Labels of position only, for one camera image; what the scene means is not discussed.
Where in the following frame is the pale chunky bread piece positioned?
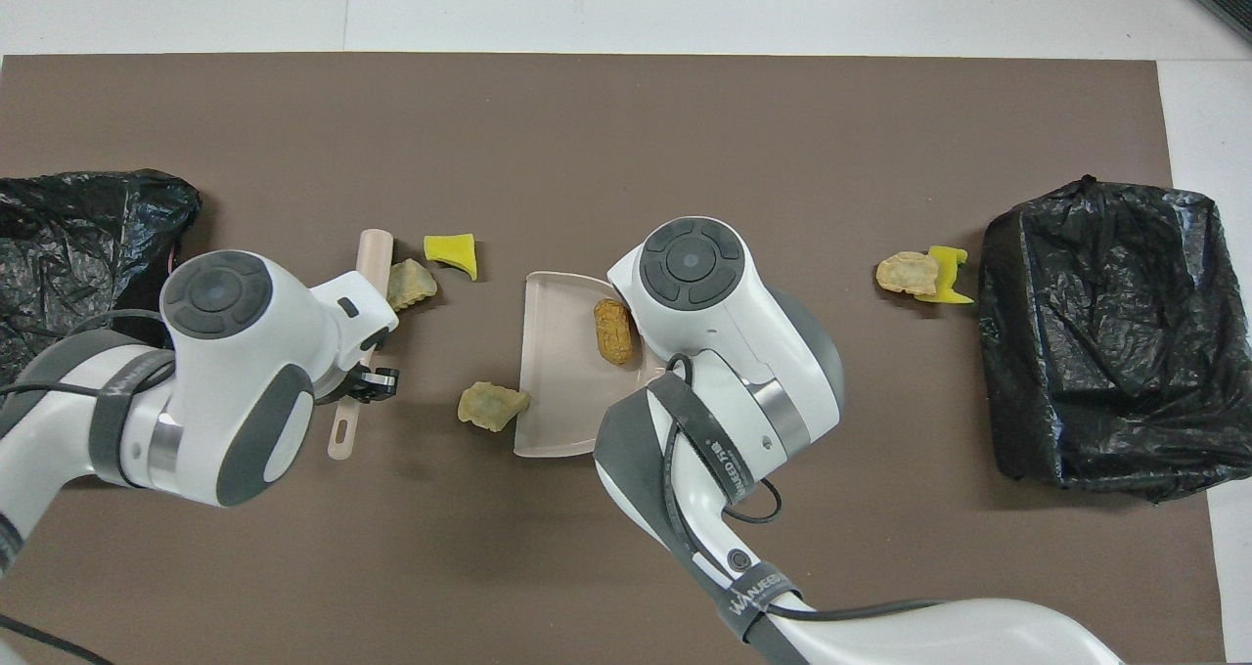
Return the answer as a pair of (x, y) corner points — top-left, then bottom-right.
(386, 259), (439, 312)

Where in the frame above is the pale scalloped bread piece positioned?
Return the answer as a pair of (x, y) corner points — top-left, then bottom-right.
(458, 381), (531, 433)

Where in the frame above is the beige hand brush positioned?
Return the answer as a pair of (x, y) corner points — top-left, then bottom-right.
(327, 229), (396, 462)

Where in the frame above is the yellow sponge wedge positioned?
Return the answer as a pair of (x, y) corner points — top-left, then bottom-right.
(423, 233), (479, 283)

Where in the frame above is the beige plastic dustpan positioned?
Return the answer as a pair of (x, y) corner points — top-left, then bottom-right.
(514, 271), (668, 459)

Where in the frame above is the orange brown bread roll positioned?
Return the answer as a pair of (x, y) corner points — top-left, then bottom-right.
(594, 298), (639, 366)

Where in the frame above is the black bag lined bin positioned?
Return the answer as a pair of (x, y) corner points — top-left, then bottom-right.
(0, 168), (202, 392)
(978, 176), (1252, 504)

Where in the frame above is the brown table mat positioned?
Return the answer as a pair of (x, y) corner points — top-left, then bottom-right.
(0, 53), (1227, 665)

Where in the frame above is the round pale bread piece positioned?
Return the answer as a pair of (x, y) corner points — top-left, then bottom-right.
(874, 251), (940, 297)

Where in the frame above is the curled yellow sponge piece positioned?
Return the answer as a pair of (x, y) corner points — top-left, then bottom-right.
(917, 244), (976, 305)

